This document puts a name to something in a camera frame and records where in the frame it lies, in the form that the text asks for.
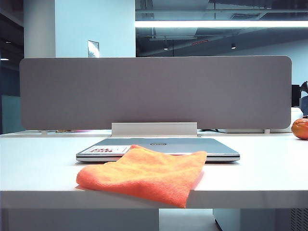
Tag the orange microfibre rag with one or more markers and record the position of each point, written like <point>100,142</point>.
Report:
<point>144,173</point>

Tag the silver closed laptop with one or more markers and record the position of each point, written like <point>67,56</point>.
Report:
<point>192,146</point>

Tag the grey felt desk divider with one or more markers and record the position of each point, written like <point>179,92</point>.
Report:
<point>154,91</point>

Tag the pink flat item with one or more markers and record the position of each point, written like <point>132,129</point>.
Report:
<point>69,131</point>

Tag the red ceiling sign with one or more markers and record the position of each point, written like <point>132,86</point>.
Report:
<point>199,42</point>

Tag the long ceiling light strip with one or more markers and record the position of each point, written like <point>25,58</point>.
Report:
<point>216,23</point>

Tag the white desk support panel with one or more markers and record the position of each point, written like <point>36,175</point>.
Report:
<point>72,220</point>

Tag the black monitor with stand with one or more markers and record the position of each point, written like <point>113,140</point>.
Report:
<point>295,96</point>

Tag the orange tangerine fruit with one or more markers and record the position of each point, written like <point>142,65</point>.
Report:
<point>300,128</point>

